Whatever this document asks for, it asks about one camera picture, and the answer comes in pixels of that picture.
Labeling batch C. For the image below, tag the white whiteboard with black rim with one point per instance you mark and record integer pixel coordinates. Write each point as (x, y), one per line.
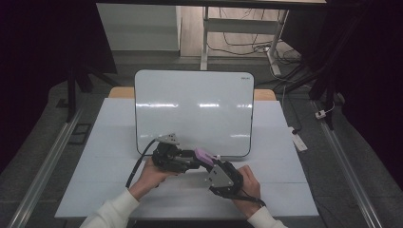
(193, 107)

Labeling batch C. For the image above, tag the small white plug adapter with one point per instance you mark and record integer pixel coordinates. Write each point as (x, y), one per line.
(320, 114)

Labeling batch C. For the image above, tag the person's left hand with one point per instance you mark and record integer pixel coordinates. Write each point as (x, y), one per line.
(149, 177)

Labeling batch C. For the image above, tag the person's right hand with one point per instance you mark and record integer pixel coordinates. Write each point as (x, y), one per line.
(250, 186)

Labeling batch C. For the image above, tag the black floor plate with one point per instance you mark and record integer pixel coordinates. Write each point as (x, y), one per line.
(80, 133)

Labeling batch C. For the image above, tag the white cabinet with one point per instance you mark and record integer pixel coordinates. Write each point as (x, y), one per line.
(138, 27)

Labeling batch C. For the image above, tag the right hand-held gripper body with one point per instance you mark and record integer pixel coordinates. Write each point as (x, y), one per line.
(223, 182)

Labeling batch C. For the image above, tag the white desk frame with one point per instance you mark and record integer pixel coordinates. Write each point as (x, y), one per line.
(240, 26)

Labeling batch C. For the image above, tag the aluminium rail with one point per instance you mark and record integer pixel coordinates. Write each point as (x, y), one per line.
(44, 171)
(348, 171)

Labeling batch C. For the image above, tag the wooden board under table top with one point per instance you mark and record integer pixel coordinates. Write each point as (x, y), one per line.
(122, 92)

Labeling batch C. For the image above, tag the black metal stand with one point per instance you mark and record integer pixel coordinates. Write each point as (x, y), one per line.
(316, 85)
(72, 91)

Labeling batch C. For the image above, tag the black and pink whiteboard eraser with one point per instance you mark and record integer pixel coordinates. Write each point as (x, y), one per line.
(204, 156)

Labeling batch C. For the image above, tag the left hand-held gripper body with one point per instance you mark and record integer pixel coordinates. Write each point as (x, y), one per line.
(166, 156)

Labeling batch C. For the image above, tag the dark curtain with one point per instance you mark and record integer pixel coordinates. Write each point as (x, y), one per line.
(370, 63)
(44, 47)

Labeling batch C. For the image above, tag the white tag on table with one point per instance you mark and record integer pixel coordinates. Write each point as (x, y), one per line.
(297, 139)

